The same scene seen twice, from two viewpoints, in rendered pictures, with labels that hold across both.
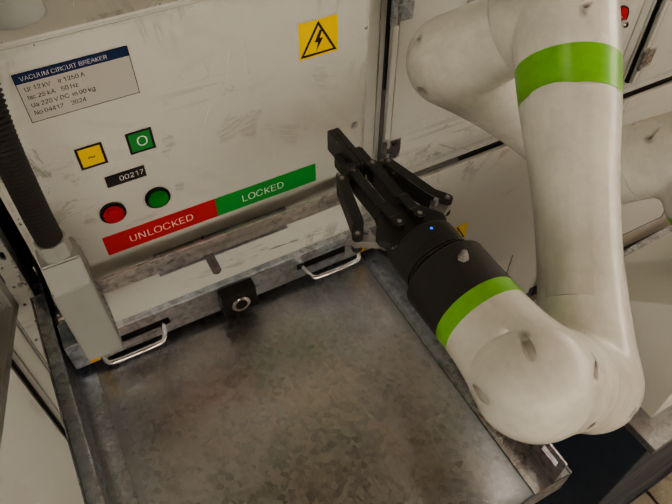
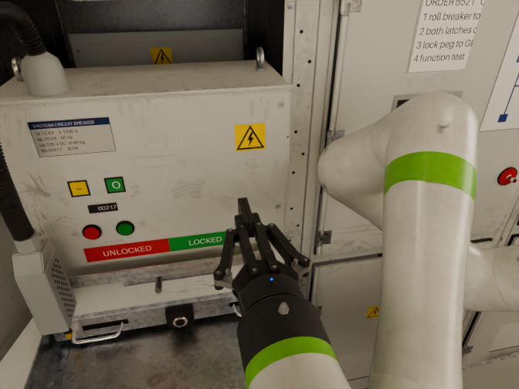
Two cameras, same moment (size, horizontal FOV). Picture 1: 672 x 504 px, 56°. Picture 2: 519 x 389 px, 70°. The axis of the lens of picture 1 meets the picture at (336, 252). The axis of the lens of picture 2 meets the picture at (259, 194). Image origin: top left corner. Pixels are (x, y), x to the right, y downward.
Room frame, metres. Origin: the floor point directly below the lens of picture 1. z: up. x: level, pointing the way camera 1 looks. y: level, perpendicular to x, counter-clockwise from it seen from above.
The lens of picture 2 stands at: (0.14, -0.17, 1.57)
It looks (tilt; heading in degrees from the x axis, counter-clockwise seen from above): 32 degrees down; 17
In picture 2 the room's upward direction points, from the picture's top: straight up
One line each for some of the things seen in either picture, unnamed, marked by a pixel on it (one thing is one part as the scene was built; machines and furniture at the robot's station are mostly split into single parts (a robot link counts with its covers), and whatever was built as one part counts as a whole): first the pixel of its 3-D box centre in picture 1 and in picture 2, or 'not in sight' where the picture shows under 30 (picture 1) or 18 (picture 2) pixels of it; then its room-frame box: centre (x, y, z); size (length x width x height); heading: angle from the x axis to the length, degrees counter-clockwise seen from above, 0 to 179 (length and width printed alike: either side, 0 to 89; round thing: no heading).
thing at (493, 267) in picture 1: (457, 291); (282, 343); (0.38, -0.12, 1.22); 0.09 x 0.06 x 0.12; 118
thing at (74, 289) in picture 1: (79, 295); (46, 283); (0.47, 0.32, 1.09); 0.08 x 0.05 x 0.17; 28
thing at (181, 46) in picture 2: not in sight; (162, 60); (1.34, 0.55, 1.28); 0.58 x 0.02 x 0.19; 118
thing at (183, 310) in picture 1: (229, 282); (179, 304); (0.65, 0.18, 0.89); 0.54 x 0.05 x 0.06; 118
